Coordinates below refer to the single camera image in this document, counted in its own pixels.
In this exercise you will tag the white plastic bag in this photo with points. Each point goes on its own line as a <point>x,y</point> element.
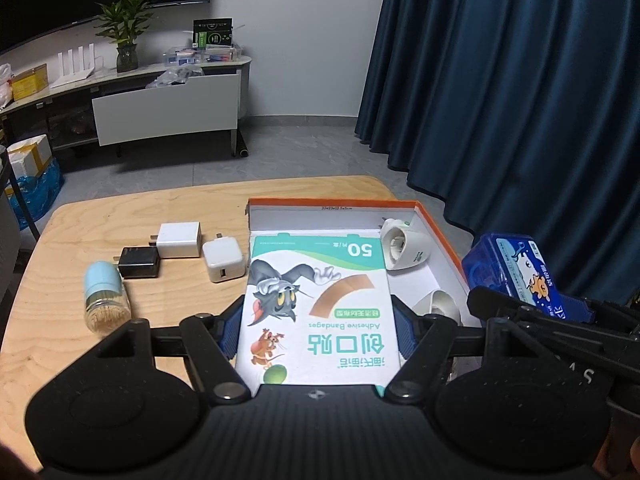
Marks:
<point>5,85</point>

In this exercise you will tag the teal bandage box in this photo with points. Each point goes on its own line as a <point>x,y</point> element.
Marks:
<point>317,312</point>

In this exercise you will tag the person's right hand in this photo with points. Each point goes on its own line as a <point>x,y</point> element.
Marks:
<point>634,472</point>

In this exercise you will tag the white foam box with tape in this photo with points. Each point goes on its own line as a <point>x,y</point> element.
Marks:
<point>30,157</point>

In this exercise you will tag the blue plastic bag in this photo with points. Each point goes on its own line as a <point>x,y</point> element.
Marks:
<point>39,193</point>

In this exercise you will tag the toothpick jar blue lid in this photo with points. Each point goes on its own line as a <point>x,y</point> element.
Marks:
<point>107,306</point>

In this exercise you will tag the orange white shallow box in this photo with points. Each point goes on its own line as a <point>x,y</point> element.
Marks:
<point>350,231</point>

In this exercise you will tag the black usb charger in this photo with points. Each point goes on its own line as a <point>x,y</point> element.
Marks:
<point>139,262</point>

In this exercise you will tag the blue tin box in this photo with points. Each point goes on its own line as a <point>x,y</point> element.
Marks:
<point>513,265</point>

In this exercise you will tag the white rounded usb charger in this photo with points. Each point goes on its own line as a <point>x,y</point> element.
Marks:
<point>223,258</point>

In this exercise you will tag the white plug-in vaporizer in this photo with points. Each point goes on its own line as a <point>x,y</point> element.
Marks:
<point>438,302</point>
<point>404,247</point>

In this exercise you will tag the dark blue curtain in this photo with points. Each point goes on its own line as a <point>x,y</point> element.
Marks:
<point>522,116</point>

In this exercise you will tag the yellow cardboard box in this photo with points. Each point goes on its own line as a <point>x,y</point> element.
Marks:
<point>29,82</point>

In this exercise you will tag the white square charger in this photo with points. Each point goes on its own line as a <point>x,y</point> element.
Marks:
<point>178,240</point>

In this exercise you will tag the black green display box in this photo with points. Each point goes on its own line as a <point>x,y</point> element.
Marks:
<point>212,32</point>

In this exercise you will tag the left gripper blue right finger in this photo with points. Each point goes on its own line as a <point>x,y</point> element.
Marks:
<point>409,329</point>

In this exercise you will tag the white wifi router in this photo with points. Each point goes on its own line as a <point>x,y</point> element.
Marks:
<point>75,65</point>

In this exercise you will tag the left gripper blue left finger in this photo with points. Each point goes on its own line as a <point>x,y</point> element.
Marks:
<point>227,328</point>

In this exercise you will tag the white tv cabinet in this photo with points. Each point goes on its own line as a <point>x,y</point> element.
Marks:
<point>112,108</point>

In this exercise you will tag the potted plant on cabinet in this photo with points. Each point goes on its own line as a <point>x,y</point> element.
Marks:
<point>123,22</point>

